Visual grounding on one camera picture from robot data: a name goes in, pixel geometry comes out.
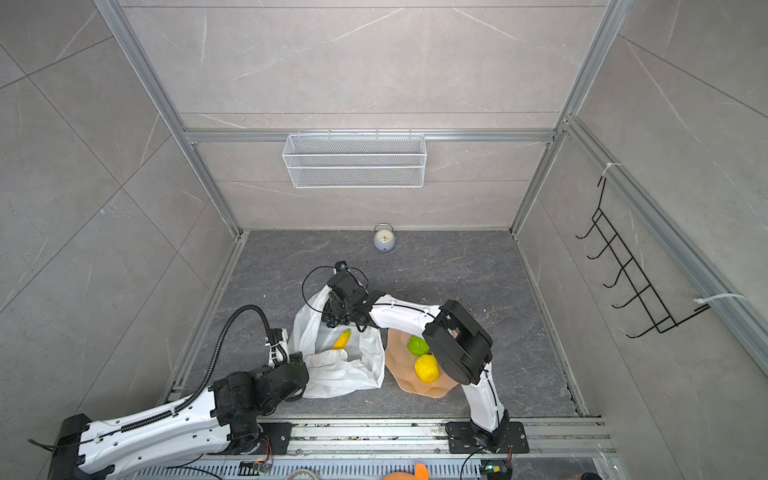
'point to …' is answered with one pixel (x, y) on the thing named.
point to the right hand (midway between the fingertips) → (338, 293)
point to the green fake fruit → (418, 346)
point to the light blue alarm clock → (384, 238)
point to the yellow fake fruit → (427, 368)
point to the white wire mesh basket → (355, 161)
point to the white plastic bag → (357, 367)
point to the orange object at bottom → (421, 473)
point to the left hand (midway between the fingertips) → (305, 351)
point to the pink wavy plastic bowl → (401, 365)
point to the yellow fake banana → (342, 340)
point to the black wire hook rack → (662, 319)
